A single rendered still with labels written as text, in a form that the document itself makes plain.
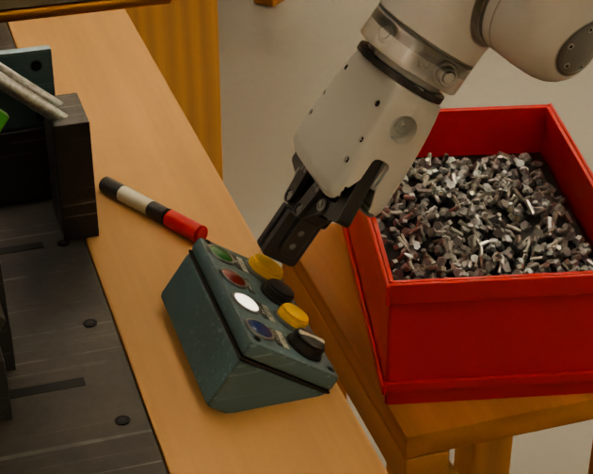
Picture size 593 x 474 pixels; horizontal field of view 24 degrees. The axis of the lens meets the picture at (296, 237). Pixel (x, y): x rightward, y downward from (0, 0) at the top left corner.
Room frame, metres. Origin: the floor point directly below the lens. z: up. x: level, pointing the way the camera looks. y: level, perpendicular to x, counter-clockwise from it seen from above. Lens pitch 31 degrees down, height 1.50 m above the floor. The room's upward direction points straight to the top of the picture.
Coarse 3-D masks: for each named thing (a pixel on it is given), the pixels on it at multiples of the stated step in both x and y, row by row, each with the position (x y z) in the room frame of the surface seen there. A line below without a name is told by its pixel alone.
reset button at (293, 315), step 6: (282, 306) 0.84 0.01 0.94; (288, 306) 0.83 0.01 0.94; (294, 306) 0.84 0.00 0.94; (282, 312) 0.83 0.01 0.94; (288, 312) 0.83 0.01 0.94; (294, 312) 0.83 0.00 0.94; (300, 312) 0.83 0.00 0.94; (282, 318) 0.82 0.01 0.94; (288, 318) 0.82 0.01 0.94; (294, 318) 0.82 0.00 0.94; (300, 318) 0.82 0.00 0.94; (306, 318) 0.83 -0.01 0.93; (294, 324) 0.82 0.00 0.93; (300, 324) 0.82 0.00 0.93; (306, 324) 0.83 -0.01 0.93
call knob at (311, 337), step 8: (304, 328) 0.81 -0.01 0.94; (296, 336) 0.80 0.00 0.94; (304, 336) 0.79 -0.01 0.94; (312, 336) 0.80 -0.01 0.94; (296, 344) 0.79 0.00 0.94; (304, 344) 0.79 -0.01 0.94; (312, 344) 0.79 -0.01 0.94; (320, 344) 0.79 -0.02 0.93; (304, 352) 0.79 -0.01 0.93; (312, 352) 0.79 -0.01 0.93; (320, 352) 0.79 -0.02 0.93
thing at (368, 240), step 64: (448, 128) 1.20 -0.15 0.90; (512, 128) 1.21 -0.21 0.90; (448, 192) 1.10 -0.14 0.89; (512, 192) 1.12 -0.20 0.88; (576, 192) 1.09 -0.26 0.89; (384, 256) 0.94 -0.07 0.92; (448, 256) 0.99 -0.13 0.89; (512, 256) 0.99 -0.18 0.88; (576, 256) 1.00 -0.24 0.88; (384, 320) 0.91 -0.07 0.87; (448, 320) 0.90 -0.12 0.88; (512, 320) 0.91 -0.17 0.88; (576, 320) 0.91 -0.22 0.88; (384, 384) 0.89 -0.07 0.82; (448, 384) 0.90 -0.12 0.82; (512, 384) 0.90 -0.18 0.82; (576, 384) 0.91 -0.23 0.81
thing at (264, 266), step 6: (252, 258) 0.90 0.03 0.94; (258, 258) 0.90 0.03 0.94; (264, 258) 0.90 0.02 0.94; (252, 264) 0.89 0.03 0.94; (258, 264) 0.89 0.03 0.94; (264, 264) 0.89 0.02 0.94; (270, 264) 0.89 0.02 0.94; (276, 264) 0.90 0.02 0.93; (258, 270) 0.89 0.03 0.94; (264, 270) 0.89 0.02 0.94; (270, 270) 0.89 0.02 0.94; (276, 270) 0.89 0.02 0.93; (264, 276) 0.89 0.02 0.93; (270, 276) 0.89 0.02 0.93; (276, 276) 0.89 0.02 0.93
